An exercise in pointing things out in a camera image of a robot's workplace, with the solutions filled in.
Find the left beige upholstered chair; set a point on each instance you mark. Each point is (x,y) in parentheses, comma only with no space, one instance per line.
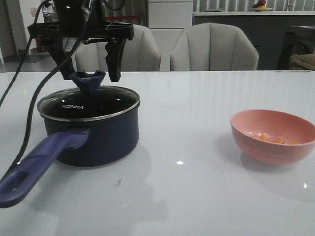
(140,54)

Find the grey kitchen counter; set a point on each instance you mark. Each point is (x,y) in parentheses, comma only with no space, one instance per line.
(264,29)

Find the pink plastic bowl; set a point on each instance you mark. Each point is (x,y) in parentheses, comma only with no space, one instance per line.
(289,127)

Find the glass pot lid blue knob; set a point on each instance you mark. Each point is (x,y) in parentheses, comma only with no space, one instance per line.
(89,101)

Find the beige upholstered chair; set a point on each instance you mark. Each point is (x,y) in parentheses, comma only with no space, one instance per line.
(140,54)
(213,47)

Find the dark blue saucepan purple handle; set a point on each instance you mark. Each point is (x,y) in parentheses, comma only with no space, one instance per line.
(80,144)

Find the red barrier belt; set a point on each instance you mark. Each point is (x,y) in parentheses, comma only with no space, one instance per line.
(130,17)

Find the white refrigerator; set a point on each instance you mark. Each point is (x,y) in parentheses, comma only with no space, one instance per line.
(166,20)

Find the olive cushion seat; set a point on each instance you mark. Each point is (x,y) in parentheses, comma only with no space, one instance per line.
(303,62)

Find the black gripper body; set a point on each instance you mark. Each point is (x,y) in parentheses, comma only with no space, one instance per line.
(83,18)

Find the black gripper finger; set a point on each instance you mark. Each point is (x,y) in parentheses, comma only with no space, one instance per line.
(54,46)
(114,49)

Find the fruit plate on counter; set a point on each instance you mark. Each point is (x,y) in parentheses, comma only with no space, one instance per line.
(260,6)

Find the right beige upholstered chair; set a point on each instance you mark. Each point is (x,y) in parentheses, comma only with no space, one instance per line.
(213,47)

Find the orange ham slices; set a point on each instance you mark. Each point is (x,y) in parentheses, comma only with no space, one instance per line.
(276,140)

